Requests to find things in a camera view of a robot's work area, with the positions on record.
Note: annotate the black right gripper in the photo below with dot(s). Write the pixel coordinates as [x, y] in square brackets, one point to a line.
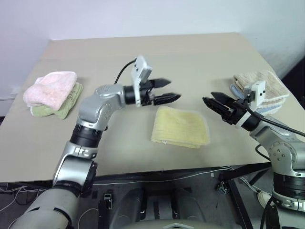
[238, 112]

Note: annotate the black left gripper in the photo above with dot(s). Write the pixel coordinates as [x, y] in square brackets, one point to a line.
[146, 94]

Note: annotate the yellow towel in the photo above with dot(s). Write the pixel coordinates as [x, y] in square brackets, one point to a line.
[178, 126]

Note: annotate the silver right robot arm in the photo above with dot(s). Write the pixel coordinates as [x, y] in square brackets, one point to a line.
[281, 152]

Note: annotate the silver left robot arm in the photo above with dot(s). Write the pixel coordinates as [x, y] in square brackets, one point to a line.
[100, 105]

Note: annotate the folded beige towel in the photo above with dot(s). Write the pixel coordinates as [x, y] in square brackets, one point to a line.
[274, 83]

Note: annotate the folded green towel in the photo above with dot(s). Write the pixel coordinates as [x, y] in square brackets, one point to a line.
[71, 100]

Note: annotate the folded pink towel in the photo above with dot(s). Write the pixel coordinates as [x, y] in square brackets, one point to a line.
[50, 90]

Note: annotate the dark brown cabinet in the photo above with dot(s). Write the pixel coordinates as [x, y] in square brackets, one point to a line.
[297, 71]

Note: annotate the grey rounded right leg cover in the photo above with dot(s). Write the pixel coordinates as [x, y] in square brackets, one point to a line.
[189, 205]

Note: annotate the grey rounded leg cover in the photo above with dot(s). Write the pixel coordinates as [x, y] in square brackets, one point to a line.
[189, 205]
[128, 205]

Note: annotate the grey rounded left leg cover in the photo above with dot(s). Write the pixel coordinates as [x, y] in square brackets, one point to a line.
[128, 205]

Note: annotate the small black metal latch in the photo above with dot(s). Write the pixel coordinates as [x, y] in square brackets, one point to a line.
[107, 196]

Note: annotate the grey robot torso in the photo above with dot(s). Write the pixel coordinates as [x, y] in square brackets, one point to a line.
[166, 225]

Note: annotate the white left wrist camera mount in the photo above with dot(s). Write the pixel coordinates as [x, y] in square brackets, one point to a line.
[140, 69]

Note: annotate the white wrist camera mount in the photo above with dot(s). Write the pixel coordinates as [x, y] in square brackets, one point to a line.
[140, 69]
[258, 91]

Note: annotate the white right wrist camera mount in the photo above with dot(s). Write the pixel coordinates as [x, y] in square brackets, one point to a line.
[258, 91]

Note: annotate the black metal frame clamp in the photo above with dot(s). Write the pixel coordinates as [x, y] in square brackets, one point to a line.
[221, 187]

